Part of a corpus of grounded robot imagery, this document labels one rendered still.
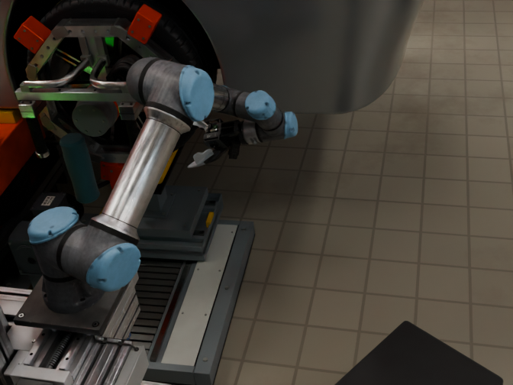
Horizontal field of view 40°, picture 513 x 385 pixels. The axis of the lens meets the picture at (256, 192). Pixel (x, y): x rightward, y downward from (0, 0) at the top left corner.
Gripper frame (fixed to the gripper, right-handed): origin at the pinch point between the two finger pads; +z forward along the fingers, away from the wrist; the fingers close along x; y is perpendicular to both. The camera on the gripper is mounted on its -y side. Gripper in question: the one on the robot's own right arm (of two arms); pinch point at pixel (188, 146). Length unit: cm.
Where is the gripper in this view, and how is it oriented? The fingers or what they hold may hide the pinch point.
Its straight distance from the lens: 216.2
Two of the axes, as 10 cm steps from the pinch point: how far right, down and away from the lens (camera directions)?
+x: -0.1, 9.3, -3.8
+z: -9.3, 1.3, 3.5
